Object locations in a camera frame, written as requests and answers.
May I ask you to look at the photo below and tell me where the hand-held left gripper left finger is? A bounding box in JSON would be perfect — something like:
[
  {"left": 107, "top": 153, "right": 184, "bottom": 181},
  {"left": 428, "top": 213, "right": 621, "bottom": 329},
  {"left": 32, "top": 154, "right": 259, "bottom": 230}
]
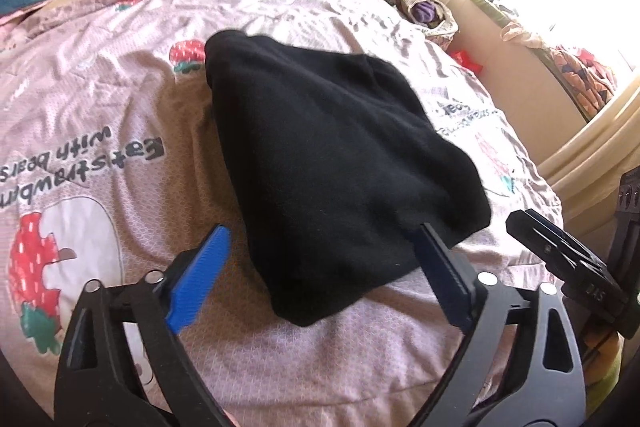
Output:
[{"left": 55, "top": 223, "right": 233, "bottom": 427}]

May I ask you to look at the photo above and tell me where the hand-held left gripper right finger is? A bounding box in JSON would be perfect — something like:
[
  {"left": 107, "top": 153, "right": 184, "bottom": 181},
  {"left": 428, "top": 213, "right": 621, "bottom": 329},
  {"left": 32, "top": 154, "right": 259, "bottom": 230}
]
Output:
[{"left": 407, "top": 222, "right": 586, "bottom": 427}]

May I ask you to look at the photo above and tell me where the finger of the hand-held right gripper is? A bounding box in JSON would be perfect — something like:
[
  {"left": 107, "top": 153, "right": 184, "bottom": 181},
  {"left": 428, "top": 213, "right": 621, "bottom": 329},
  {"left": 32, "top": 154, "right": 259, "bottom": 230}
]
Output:
[
  {"left": 525, "top": 208, "right": 609, "bottom": 276},
  {"left": 506, "top": 211, "right": 601, "bottom": 289}
]

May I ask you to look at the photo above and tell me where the patterned cloth bag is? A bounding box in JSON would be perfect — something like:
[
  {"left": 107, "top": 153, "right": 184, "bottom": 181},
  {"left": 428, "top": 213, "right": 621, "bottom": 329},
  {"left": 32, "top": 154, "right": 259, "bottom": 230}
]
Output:
[{"left": 380, "top": 0, "right": 458, "bottom": 48}]

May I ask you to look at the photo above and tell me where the floral windowsill cloth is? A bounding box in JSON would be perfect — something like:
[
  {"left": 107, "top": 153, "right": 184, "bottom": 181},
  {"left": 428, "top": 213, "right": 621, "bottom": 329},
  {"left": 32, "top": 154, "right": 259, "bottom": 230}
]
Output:
[{"left": 462, "top": 0, "right": 626, "bottom": 122}]

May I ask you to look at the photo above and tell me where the pink strawberry printed duvet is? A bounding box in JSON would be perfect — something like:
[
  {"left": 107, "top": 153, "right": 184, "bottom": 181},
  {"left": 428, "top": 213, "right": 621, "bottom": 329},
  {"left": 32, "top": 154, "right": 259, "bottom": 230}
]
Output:
[{"left": 0, "top": 0, "right": 566, "bottom": 427}]

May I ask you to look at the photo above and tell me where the red plastic bag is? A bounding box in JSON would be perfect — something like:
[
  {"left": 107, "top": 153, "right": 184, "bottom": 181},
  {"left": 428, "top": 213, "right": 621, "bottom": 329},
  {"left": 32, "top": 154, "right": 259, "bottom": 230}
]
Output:
[{"left": 447, "top": 49, "right": 485, "bottom": 72}]

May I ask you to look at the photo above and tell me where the purple cloth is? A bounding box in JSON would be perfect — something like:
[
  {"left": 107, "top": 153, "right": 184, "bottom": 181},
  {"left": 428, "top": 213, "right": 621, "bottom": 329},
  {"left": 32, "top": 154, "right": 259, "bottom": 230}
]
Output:
[{"left": 411, "top": 1, "right": 440, "bottom": 25}]

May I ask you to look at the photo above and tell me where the black printed t-shirt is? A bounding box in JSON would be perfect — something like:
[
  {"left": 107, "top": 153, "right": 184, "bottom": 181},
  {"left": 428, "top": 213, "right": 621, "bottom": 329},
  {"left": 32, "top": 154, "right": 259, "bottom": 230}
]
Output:
[{"left": 204, "top": 29, "right": 493, "bottom": 329}]

